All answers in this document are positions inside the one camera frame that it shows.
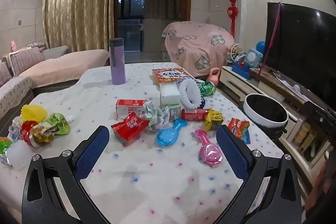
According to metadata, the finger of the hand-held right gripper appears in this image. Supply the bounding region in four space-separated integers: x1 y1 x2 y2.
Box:
302 101 336 153

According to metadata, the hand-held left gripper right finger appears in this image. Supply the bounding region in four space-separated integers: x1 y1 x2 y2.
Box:
216 124 302 224

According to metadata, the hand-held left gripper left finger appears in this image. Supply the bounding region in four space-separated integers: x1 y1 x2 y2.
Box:
21 125 111 224

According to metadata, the yellow snack wrapper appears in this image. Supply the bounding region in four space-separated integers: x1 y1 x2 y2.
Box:
205 109 224 132

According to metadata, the white round trash bin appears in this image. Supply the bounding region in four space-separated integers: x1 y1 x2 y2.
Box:
242 93 289 139

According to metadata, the red snack tube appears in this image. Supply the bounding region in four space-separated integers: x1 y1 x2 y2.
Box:
181 108 210 122

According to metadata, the red and white milk carton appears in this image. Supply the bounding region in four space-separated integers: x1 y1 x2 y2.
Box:
115 99 147 119

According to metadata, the person's right hand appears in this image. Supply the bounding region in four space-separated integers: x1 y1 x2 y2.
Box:
306 158 336 211

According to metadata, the pink spoon-shaped plastic pack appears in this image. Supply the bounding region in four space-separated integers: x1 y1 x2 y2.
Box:
194 130 223 167

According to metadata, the orange snack wrapper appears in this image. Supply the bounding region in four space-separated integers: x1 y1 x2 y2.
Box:
227 118 251 144

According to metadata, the red snack bag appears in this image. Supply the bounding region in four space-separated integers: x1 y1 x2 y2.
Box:
111 112 150 147

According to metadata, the green spout pouch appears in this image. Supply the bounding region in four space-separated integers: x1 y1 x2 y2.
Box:
31 112 74 136

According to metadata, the white dotted tablecloth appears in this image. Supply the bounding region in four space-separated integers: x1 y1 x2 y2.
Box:
0 63 285 224

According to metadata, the blue spoon-shaped plastic pack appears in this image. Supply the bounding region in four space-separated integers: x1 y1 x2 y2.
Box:
157 118 188 146

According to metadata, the red and gold wrapper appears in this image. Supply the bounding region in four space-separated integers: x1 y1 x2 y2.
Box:
20 120 55 148

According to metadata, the small green and white carton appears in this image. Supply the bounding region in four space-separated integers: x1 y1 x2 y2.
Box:
167 104 181 122

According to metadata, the white television stand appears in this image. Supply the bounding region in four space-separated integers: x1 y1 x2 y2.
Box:
219 65 336 182

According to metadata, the crumpled paper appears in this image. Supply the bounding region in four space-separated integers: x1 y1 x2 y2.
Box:
142 101 171 132

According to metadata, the pink kettlebell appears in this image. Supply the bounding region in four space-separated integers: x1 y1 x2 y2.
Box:
206 68 222 83

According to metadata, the black television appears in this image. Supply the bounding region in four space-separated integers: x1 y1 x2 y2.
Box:
264 2 336 109

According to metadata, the crumpled white wrapper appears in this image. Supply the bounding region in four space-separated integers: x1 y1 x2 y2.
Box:
8 116 23 140

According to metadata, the white foam block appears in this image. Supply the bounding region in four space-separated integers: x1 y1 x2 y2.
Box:
160 83 184 105

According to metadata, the small green foil wrapper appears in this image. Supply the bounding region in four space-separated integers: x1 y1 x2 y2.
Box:
0 137 13 159

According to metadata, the blue toy machine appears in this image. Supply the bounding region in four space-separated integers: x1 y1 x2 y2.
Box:
231 47 263 80

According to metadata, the purple drink bottle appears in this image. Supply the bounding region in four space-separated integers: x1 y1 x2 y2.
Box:
108 38 126 85

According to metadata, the beige sofa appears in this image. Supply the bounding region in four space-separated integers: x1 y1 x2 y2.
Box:
0 46 109 122

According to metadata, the thin pink rod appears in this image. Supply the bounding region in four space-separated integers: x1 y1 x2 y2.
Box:
259 3 282 75

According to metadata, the orange flat box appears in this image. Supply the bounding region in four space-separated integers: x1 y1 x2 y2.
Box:
152 68 196 85

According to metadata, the small toy fan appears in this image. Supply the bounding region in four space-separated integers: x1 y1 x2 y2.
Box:
227 43 246 64

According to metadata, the pink heart print cover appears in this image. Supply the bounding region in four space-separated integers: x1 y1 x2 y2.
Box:
161 21 235 77

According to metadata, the glass balcony door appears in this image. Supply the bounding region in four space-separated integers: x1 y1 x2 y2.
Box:
118 0 145 51

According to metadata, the gold patterned curtain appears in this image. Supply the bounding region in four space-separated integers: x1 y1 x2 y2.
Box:
42 0 116 52

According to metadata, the white foam net ring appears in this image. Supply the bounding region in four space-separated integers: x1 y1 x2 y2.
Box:
179 78 201 109

